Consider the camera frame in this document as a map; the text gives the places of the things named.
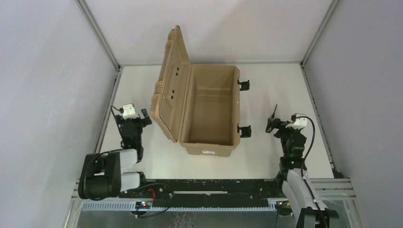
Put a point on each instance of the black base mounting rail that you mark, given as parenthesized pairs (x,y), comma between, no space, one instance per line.
(207,193)

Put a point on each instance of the white label sticker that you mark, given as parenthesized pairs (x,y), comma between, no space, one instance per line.
(208,152)

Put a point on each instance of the small green circuit board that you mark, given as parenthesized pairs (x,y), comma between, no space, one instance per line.
(143,205)

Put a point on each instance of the black upper bin latch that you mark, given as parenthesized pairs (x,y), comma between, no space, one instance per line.
(244,85)

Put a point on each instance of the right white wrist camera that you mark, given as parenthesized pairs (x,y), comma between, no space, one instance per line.
(298,121)

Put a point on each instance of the black bin latch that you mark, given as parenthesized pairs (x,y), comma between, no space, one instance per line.
(245,132)
(244,85)

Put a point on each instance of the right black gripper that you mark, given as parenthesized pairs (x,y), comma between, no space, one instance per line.
(280,126)

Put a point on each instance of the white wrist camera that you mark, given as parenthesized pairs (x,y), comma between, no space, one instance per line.
(298,121)
(129,112)

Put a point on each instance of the tan plastic storage bin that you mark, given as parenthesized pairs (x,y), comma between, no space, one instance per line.
(196,105)

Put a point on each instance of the black lower bin latch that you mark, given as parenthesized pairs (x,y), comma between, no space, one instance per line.
(245,132)

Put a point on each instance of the red handled black screwdriver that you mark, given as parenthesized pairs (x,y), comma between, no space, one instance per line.
(273,114)

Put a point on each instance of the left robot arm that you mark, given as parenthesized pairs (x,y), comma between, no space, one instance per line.
(102,175)

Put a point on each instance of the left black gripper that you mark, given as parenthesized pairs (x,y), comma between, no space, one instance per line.
(132,121)

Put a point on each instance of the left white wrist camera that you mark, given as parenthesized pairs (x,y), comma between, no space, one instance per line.
(129,112)

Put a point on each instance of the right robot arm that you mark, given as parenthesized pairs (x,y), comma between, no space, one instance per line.
(293,179)

